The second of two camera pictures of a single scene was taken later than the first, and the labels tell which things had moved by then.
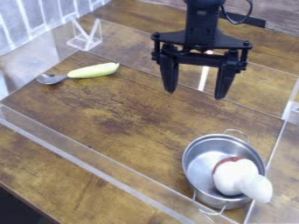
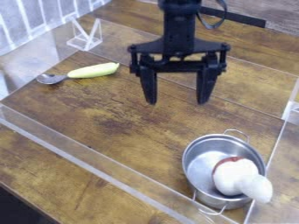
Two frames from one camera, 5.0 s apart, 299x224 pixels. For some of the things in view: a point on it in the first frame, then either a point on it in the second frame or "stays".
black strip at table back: (239, 18) stays
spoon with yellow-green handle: (85, 72) stays
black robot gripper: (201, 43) -> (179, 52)
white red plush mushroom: (237, 178) stays
